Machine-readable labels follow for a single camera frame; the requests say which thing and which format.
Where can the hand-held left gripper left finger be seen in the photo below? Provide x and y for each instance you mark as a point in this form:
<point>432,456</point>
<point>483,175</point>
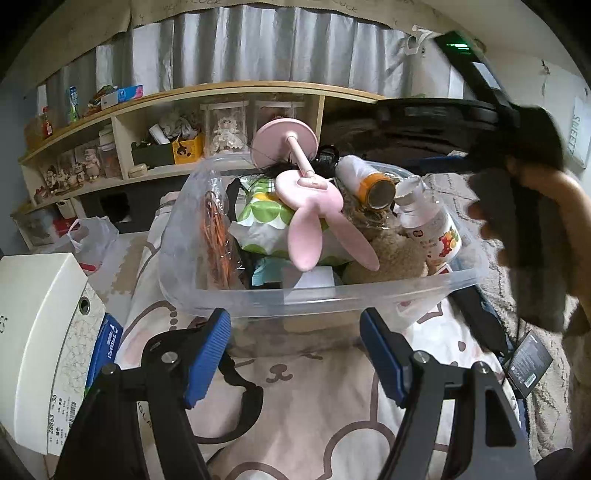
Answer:
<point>207,355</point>

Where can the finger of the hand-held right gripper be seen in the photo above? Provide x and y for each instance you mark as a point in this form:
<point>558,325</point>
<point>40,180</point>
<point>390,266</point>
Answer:
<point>443,165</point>

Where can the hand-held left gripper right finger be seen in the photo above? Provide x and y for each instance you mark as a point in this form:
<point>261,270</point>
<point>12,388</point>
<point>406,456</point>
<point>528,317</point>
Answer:
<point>383,360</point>

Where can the orange-capped white tube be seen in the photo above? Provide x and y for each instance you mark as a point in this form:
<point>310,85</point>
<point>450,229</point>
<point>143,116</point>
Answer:
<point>369,182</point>

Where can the clear plastic storage box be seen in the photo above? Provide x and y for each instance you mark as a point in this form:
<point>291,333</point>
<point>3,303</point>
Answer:
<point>323,300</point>

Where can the pink rabbit ear mirror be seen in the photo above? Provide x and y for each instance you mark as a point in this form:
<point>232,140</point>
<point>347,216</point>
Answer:
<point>304,203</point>

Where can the person's right hand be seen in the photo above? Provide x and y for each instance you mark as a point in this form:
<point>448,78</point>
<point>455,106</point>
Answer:
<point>575,221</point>

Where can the white fruit label bottle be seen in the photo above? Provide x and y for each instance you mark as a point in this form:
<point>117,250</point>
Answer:
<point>434,226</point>

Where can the cartoon printed bed sheet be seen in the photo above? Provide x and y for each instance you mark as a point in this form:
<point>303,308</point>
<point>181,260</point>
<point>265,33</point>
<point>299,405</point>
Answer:
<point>314,415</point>

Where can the white paper bag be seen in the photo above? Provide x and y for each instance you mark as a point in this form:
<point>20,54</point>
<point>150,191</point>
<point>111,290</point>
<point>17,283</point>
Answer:
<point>429,69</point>

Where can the teal pack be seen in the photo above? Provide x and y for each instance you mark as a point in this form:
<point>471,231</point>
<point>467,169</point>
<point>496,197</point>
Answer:
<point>263,274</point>

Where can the black cloth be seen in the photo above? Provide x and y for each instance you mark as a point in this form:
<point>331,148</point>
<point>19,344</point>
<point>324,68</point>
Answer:
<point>475,318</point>

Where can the beige plush ball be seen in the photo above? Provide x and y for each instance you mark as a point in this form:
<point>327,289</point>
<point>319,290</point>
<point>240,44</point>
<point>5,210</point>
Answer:
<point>392,258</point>

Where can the blue cardboard box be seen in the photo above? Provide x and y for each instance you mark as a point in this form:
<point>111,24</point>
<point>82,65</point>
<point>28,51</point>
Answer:
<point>105,344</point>

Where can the folded brown blanket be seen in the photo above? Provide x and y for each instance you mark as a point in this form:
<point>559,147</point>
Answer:
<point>346,129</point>

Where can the black hair claw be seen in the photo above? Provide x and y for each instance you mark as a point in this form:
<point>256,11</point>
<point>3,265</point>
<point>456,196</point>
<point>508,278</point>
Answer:
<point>325,157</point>

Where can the orange mesh bag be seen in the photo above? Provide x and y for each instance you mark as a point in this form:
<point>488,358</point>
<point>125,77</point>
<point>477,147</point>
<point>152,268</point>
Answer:
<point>214,235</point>

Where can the black power bank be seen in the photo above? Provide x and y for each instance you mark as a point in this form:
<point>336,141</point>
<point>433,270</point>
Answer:
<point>528,364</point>

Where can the green dotted tissue pack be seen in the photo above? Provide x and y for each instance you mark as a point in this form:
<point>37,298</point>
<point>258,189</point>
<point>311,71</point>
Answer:
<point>263,217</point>

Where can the white shoe box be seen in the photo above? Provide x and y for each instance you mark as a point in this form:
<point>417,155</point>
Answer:
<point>46,323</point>

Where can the white plastic bag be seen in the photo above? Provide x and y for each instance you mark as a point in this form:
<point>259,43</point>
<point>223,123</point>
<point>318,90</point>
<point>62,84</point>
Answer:
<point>90,240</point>

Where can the beige textured pillow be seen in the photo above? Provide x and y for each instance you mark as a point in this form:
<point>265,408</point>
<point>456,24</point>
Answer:
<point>545,406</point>

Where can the red doll in clear case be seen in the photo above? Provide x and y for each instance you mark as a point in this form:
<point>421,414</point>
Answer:
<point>277,108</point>

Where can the grey curtain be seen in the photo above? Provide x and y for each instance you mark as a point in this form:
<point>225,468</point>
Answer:
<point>277,46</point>

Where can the dark green box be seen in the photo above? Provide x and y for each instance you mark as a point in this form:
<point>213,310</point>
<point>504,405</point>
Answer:
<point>152,154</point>

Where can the yellow box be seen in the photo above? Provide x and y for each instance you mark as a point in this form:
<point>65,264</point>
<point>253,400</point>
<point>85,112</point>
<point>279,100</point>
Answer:
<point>188,147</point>

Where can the white doll in clear case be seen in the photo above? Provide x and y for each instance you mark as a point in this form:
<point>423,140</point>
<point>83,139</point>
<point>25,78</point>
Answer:
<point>226,131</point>

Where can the glass jar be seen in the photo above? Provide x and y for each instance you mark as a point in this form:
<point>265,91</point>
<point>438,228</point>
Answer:
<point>108,157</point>

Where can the row of small figurines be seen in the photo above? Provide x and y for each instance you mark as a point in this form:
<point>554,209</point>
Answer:
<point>74,173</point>

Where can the grey paper bouquet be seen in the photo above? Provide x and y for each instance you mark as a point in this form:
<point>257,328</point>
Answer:
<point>178,124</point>

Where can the wooden shelf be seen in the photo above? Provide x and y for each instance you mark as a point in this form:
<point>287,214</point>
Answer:
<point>184,92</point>

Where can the blue tissue pack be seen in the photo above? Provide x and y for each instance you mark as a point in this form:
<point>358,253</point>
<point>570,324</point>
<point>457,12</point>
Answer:
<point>122,95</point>

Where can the red sauce bottle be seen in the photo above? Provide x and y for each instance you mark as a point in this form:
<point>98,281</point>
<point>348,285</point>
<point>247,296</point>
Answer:
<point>45,122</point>

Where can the green tube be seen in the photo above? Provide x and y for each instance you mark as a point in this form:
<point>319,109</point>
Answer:
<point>73,104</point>

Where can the beige printed valance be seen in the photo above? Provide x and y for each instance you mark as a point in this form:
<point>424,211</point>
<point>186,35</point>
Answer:
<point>152,16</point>

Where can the white wall banner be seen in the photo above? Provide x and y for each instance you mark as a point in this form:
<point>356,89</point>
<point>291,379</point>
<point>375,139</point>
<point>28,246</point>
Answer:
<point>581,134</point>

